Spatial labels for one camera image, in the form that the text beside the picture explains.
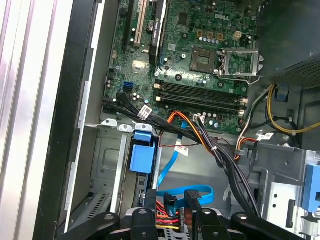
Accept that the red orange wire bundle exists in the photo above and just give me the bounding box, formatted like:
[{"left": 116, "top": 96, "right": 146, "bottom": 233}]
[{"left": 234, "top": 133, "right": 275, "bottom": 161}]

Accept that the thin metal locking lever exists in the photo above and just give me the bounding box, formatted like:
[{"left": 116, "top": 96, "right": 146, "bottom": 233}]
[{"left": 216, "top": 69, "right": 263, "bottom": 85}]

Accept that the blue SATA port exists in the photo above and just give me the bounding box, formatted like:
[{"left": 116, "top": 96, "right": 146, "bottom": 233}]
[{"left": 122, "top": 81, "right": 136, "bottom": 94}]

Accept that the grey wire bundle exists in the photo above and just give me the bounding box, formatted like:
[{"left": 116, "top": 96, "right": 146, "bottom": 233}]
[{"left": 236, "top": 99, "right": 266, "bottom": 141}]

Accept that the grey power supply unit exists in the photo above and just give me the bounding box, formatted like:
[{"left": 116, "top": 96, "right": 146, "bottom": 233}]
[{"left": 254, "top": 0, "right": 320, "bottom": 84}]

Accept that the metal socket cover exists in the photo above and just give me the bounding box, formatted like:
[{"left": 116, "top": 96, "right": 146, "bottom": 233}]
[{"left": 220, "top": 48, "right": 265, "bottom": 78}]

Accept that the thin twisted red wire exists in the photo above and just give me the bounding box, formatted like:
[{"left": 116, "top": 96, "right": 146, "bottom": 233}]
[{"left": 159, "top": 136, "right": 240, "bottom": 161}]

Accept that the grey optical drive cage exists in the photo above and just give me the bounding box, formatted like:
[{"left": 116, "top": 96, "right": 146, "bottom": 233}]
[{"left": 259, "top": 144, "right": 320, "bottom": 240}]

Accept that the blue SATA wire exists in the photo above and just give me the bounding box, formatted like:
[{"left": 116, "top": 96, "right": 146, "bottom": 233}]
[{"left": 155, "top": 119, "right": 215, "bottom": 218}]

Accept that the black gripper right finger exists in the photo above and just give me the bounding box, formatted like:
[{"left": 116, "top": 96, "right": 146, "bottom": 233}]
[{"left": 183, "top": 189, "right": 305, "bottom": 240}]

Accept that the beige expansion slot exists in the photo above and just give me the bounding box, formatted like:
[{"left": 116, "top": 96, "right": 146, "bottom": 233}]
[{"left": 133, "top": 0, "right": 148, "bottom": 49}]

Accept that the hard disk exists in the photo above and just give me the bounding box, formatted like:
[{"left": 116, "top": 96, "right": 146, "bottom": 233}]
[{"left": 128, "top": 123, "right": 161, "bottom": 210}]

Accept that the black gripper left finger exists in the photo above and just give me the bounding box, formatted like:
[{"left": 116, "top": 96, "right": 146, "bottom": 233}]
[{"left": 56, "top": 189, "right": 159, "bottom": 240}]

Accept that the black graphics card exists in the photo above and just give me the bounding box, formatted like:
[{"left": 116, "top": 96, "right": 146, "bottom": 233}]
[{"left": 148, "top": 0, "right": 168, "bottom": 66}]

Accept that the silver disk bay cage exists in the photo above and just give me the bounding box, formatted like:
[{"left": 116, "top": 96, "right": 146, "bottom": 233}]
[{"left": 84, "top": 118, "right": 163, "bottom": 223}]

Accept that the black wire bundle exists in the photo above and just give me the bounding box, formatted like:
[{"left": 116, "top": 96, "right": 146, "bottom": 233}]
[{"left": 116, "top": 92, "right": 262, "bottom": 220}]

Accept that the black RAM slot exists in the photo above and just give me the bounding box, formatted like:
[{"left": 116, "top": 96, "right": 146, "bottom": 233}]
[
  {"left": 154, "top": 79, "right": 249, "bottom": 100},
  {"left": 155, "top": 91, "right": 247, "bottom": 112},
  {"left": 155, "top": 96, "right": 246, "bottom": 118},
  {"left": 154, "top": 84, "right": 248, "bottom": 106}
]

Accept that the CPU socket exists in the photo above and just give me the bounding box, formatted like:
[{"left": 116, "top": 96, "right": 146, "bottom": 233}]
[{"left": 189, "top": 46, "right": 218, "bottom": 73}]

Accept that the black PC case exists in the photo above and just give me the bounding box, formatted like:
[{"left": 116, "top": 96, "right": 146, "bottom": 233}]
[{"left": 32, "top": 0, "right": 320, "bottom": 240}]

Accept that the blue plastic drive latch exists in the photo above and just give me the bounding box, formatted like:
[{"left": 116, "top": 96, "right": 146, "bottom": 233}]
[{"left": 301, "top": 163, "right": 320, "bottom": 214}]

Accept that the red yellow disk power wire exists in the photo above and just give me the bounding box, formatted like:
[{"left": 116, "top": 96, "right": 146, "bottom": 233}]
[{"left": 154, "top": 199, "right": 182, "bottom": 230}]

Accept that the black expansion slot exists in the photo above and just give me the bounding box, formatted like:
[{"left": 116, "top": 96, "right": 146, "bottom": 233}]
[{"left": 122, "top": 0, "right": 135, "bottom": 50}]

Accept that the green motherboard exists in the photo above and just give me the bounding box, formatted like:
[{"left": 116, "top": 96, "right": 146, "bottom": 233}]
[{"left": 101, "top": 0, "right": 261, "bottom": 136}]

